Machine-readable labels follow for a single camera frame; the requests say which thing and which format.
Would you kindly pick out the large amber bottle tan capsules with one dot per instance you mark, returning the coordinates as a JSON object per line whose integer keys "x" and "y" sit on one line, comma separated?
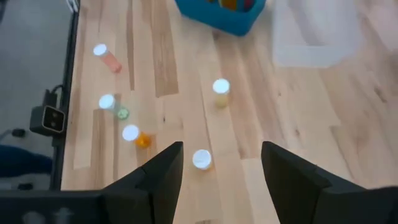
{"x": 228, "y": 3}

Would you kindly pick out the blue plastic bin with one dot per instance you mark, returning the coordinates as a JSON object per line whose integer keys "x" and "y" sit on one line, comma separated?
{"x": 217, "y": 18}

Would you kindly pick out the clear plastic bin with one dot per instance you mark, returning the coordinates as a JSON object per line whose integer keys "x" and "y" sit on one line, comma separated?
{"x": 317, "y": 34}

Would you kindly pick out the person's leg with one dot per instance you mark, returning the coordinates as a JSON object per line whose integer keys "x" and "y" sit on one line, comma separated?
{"x": 21, "y": 161}

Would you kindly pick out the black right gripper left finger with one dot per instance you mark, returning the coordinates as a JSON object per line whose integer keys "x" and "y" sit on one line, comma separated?
{"x": 149, "y": 193}

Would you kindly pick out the amber bottle orange pills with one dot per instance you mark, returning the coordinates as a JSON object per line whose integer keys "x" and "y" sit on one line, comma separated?
{"x": 130, "y": 133}

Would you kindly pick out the pale clear bottle white cap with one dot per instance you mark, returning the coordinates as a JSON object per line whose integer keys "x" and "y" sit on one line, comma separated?
{"x": 221, "y": 86}

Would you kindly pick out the amber pill bottle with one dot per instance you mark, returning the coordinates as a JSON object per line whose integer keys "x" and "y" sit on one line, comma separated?
{"x": 202, "y": 159}

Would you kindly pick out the small blue bottle red pills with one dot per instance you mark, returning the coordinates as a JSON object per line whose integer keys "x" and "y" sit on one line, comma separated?
{"x": 248, "y": 3}

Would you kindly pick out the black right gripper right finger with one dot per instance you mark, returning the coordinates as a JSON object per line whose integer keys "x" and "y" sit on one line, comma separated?
{"x": 298, "y": 193}

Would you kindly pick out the black table-edge camera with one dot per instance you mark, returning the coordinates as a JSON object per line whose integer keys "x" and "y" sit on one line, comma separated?
{"x": 53, "y": 119}

